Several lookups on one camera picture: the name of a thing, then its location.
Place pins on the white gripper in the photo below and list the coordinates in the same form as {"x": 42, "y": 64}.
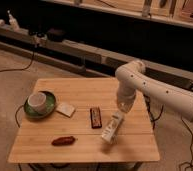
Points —
{"x": 125, "y": 102}

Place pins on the white plastic bottle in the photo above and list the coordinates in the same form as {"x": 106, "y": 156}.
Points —
{"x": 110, "y": 130}

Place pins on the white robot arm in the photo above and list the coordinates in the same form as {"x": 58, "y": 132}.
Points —
{"x": 131, "y": 77}

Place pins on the white spray bottle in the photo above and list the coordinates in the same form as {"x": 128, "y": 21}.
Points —
{"x": 13, "y": 22}

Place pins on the brown chocolate bar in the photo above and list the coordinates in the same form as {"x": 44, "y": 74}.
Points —
{"x": 95, "y": 116}

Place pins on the wooden table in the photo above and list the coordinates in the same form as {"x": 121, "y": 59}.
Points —
{"x": 135, "y": 140}

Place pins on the reddish brown sausage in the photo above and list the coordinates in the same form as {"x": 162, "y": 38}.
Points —
{"x": 63, "y": 141}

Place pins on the green plate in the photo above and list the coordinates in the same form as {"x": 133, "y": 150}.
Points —
{"x": 50, "y": 106}

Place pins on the white cup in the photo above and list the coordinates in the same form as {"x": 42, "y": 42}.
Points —
{"x": 37, "y": 101}

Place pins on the black device on ledge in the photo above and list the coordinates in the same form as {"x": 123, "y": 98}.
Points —
{"x": 55, "y": 35}

